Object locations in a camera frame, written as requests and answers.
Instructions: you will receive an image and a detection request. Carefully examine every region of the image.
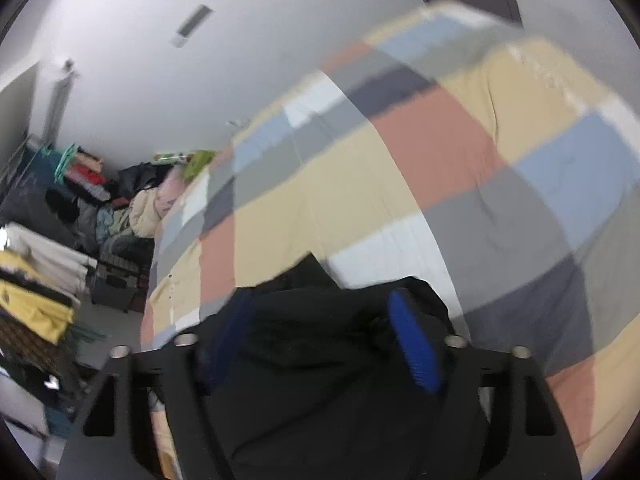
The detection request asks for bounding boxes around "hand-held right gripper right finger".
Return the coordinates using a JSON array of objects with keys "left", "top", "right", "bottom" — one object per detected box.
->
[{"left": 386, "top": 287, "right": 584, "bottom": 480}]

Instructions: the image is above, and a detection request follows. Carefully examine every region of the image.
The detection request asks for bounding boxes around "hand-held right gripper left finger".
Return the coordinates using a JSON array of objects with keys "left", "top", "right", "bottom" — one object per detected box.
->
[{"left": 56, "top": 289, "right": 257, "bottom": 480}]

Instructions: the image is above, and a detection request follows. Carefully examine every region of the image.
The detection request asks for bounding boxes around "black puffer jacket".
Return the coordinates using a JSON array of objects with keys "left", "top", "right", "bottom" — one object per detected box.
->
[{"left": 164, "top": 252, "right": 495, "bottom": 480}]

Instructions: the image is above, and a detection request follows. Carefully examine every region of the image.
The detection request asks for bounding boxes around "cream fleece coat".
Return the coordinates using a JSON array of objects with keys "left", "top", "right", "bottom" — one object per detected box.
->
[{"left": 128, "top": 187, "right": 169, "bottom": 237}]

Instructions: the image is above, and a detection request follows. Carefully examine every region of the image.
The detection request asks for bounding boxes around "pink pillow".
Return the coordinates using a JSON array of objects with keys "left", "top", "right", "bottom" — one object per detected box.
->
[{"left": 154, "top": 167, "right": 189, "bottom": 212}]

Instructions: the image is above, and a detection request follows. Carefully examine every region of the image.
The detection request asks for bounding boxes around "patchwork checked blanket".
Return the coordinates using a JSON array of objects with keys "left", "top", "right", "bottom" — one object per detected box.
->
[{"left": 139, "top": 0, "right": 640, "bottom": 480}]

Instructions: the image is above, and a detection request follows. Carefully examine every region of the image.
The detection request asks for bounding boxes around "dark jacket pile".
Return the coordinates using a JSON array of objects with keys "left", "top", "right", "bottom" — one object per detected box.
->
[{"left": 117, "top": 162, "right": 174, "bottom": 202}]

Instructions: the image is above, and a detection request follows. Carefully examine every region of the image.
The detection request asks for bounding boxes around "yellow hoodie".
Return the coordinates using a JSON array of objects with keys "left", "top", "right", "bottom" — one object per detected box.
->
[{"left": 0, "top": 249, "right": 82, "bottom": 347}]

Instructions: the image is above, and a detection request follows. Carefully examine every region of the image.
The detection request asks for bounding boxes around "white hoodie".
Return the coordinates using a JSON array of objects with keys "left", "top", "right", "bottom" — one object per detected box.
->
[{"left": 4, "top": 222, "right": 99, "bottom": 292}]

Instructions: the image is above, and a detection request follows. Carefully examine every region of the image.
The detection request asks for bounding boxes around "teal clip hanger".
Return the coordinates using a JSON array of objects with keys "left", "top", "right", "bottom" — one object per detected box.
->
[{"left": 54, "top": 144, "right": 82, "bottom": 182}]

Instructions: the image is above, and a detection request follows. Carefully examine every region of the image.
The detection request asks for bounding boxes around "white air conditioner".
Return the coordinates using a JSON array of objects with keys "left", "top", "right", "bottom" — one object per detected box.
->
[{"left": 42, "top": 59, "right": 82, "bottom": 147}]

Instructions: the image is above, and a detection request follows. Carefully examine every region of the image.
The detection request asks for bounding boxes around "grey and white wall panel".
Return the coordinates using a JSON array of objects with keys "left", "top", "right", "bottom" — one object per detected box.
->
[{"left": 172, "top": 3, "right": 214, "bottom": 49}]

